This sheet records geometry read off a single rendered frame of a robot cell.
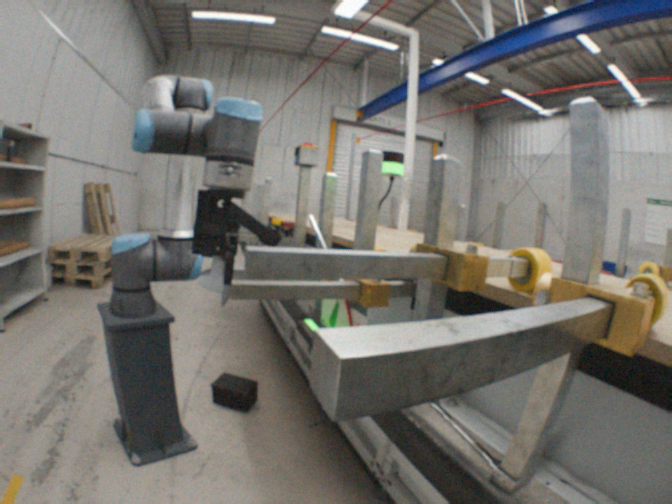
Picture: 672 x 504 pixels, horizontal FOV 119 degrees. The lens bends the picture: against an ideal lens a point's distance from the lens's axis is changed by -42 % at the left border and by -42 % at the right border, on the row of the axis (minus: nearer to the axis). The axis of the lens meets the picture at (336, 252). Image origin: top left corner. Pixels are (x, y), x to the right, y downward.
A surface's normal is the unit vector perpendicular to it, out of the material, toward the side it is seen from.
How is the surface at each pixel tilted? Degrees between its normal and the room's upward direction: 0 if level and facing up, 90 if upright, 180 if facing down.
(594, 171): 90
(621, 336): 90
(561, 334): 90
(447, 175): 90
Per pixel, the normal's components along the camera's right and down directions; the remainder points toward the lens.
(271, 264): 0.37, 0.16
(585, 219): -0.92, -0.04
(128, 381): 0.75, 0.15
